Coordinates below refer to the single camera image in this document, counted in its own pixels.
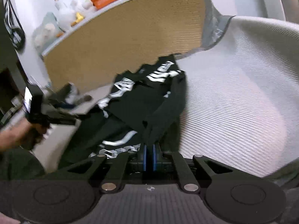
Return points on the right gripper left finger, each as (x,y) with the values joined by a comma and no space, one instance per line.
(125,163)

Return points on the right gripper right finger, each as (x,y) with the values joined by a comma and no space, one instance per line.
(171,167)

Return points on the black printed sweatshirt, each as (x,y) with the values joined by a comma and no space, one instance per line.
(142,109)

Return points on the person's left hand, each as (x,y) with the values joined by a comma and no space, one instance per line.
(22,133)

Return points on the black grey folded garment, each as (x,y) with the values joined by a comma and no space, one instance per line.
(64,98)

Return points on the grey tabby cat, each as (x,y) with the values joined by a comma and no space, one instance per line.
(79,99)

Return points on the teal cloud-shaped pillow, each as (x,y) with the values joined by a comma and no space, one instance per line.
(44,35)

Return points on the grey patterned bed sheet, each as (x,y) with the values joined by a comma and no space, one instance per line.
(214,28)

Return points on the woven tan upright mattress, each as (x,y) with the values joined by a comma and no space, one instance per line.
(122,36)

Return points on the black cap on wall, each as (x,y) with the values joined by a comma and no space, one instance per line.
(14,27)

